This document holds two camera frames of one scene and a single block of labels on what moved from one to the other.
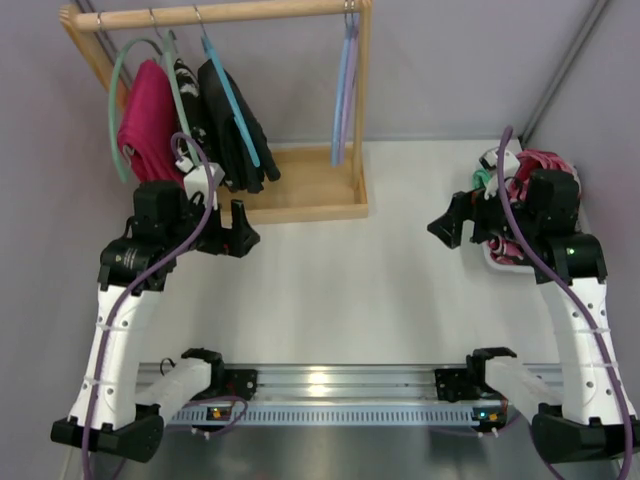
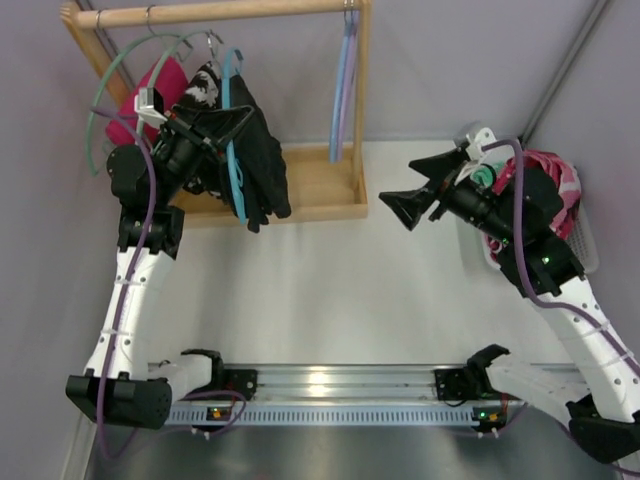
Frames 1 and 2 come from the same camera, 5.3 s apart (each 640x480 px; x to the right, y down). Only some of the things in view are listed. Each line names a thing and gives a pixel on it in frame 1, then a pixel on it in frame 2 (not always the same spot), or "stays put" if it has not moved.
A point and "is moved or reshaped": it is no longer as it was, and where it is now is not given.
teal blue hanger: (223, 81) to (235, 165)
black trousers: (235, 164) is moved or reshaped
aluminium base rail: (348, 396) stays put
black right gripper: (463, 220) to (442, 185)
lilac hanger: (348, 88) stays put
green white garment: (480, 178) stays put
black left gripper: (226, 235) to (201, 141)
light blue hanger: (340, 87) stays put
